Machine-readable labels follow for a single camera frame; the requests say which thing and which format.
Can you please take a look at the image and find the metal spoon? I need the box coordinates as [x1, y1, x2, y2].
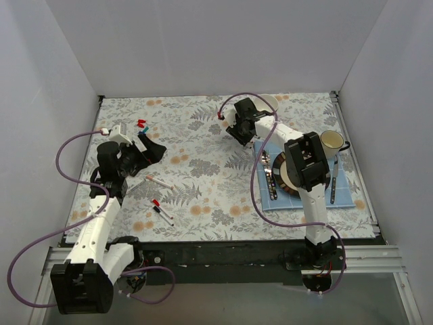
[261, 150, 269, 173]

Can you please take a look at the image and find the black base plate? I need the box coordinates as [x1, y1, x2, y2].
[104, 240, 342, 285]

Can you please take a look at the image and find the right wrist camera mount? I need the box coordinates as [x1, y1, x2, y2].
[217, 105, 236, 129]

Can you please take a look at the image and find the blue checked cloth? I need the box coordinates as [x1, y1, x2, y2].
[256, 143, 355, 211]

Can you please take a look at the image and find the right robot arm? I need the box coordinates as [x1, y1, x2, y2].
[217, 92, 341, 269]

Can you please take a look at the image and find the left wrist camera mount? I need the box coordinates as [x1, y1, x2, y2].
[101, 123, 133, 146]

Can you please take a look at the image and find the dark rimmed plate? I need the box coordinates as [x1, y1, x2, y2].
[272, 150, 331, 199]

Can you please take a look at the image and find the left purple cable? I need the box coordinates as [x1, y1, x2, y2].
[7, 129, 176, 308]

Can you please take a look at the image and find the purple cable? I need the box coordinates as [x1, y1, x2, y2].
[7, 129, 176, 308]
[216, 92, 348, 295]

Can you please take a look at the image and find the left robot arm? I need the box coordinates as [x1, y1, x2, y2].
[50, 130, 144, 314]

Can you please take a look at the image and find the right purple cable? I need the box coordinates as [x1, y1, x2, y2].
[216, 92, 348, 295]

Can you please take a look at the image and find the floral patterned table mat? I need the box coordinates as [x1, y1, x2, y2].
[66, 91, 382, 244]

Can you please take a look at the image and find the red and white bowl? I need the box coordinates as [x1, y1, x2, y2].
[253, 94, 279, 112]

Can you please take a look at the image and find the black cap thin marker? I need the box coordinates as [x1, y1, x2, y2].
[153, 206, 174, 227]

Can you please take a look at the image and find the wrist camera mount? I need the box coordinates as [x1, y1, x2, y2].
[217, 105, 236, 129]
[101, 123, 133, 146]

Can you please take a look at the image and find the table knife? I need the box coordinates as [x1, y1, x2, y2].
[330, 155, 339, 204]

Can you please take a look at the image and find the cream enamel mug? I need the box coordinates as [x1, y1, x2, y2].
[320, 130, 350, 159]

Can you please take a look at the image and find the long red eraser-cap marker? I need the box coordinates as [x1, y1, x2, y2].
[152, 199, 174, 220]

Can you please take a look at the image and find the grey tip white marker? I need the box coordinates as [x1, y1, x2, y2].
[126, 179, 145, 195]

